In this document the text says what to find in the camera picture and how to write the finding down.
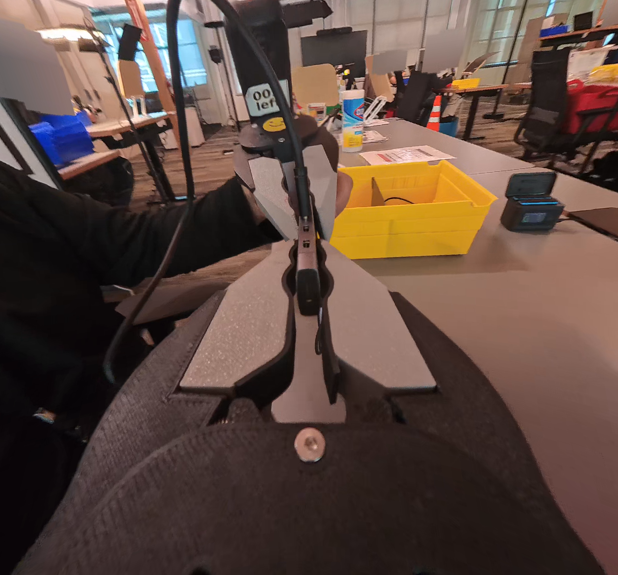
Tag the person's left hand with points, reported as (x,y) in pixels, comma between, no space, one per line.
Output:
(343,191)

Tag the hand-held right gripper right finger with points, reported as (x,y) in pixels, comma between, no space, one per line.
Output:
(376,338)

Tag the beige rounded board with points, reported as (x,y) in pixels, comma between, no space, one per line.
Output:
(314,85)

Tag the black office chair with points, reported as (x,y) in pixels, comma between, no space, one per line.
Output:
(545,97)

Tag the yellow plastic bin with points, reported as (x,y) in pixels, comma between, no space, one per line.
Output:
(410,232)

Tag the stack of blue bins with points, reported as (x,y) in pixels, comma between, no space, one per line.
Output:
(62,136)

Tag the orange traffic cone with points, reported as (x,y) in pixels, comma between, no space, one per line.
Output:
(434,116)

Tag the black softbox light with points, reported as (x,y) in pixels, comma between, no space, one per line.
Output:
(304,12)

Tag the white barcode paper sheet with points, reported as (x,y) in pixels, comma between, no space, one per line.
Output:
(410,155)

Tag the person's body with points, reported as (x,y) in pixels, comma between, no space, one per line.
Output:
(48,391)

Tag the black charging case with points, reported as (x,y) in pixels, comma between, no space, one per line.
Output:
(531,213)

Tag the white stand with beige paddle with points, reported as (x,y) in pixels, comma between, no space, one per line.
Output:
(376,102)

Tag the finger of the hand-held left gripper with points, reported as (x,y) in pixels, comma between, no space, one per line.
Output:
(323,184)
(270,189)

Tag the disinfectant wipes canister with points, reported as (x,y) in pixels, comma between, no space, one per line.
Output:
(352,121)

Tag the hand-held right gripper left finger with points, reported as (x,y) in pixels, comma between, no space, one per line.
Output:
(236,338)

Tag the red storage crate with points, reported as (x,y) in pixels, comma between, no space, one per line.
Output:
(594,107)

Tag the black wall screen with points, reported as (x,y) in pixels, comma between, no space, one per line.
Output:
(333,49)

